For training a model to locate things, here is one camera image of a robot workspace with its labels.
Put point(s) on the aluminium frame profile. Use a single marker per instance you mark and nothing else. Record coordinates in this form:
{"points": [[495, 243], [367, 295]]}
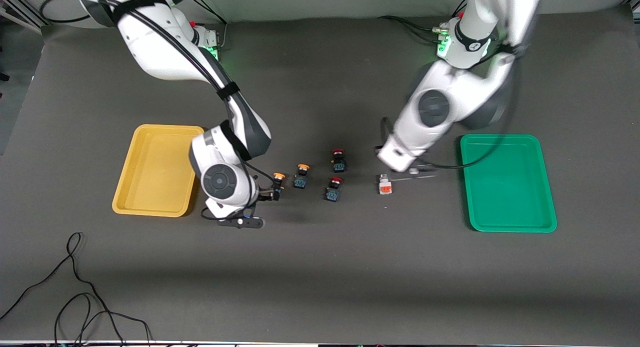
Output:
{"points": [[22, 9]]}

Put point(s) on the orange and white push button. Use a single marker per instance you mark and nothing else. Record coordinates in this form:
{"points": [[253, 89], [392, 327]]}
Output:
{"points": [[385, 187]]}

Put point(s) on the yellow push button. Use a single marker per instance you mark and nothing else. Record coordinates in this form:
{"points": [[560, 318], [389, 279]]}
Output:
{"points": [[300, 181], [279, 176]]}

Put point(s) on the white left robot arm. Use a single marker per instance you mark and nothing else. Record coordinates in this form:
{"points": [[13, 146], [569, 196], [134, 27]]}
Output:
{"points": [[435, 109]]}

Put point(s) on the green plastic tray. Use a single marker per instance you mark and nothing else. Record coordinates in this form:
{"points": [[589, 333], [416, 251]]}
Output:
{"points": [[505, 197]]}

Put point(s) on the yellow plastic tray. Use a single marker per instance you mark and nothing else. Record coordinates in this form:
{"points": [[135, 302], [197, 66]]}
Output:
{"points": [[150, 187]]}

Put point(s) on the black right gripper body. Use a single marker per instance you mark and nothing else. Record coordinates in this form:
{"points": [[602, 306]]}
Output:
{"points": [[263, 194]]}

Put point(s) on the dark grey table mat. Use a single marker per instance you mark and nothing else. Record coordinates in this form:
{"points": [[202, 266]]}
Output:
{"points": [[320, 267]]}

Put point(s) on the red push button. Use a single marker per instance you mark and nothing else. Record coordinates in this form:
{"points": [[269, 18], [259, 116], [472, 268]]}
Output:
{"points": [[333, 193], [339, 164]]}

